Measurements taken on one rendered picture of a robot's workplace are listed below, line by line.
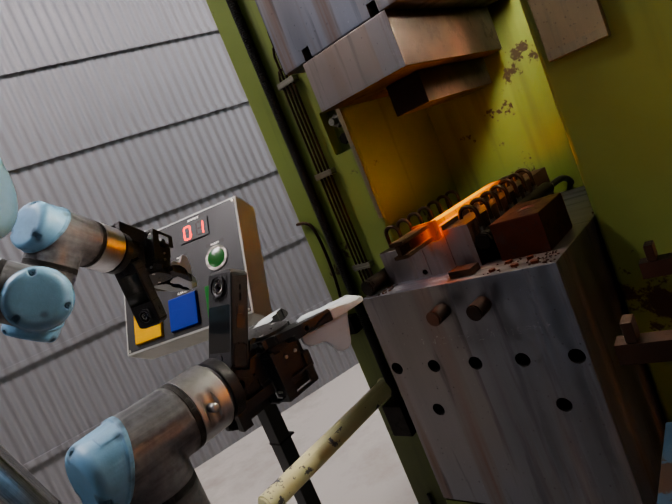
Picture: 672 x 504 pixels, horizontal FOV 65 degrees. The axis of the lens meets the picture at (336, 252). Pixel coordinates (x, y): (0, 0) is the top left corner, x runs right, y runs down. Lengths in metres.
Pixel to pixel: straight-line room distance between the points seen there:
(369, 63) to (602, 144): 0.40
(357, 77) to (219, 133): 2.37
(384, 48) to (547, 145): 0.56
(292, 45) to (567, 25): 0.47
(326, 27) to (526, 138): 0.59
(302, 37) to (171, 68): 2.34
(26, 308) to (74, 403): 2.35
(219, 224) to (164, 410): 0.72
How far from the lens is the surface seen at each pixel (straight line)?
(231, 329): 0.60
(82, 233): 0.86
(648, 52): 0.94
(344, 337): 0.65
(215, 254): 1.19
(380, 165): 1.21
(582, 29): 0.94
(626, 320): 0.53
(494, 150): 1.39
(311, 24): 1.02
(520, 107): 1.36
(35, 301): 0.70
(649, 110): 0.95
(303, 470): 1.16
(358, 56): 0.97
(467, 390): 1.00
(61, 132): 3.12
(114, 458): 0.53
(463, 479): 1.14
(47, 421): 3.04
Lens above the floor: 1.14
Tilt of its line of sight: 7 degrees down
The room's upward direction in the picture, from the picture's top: 23 degrees counter-clockwise
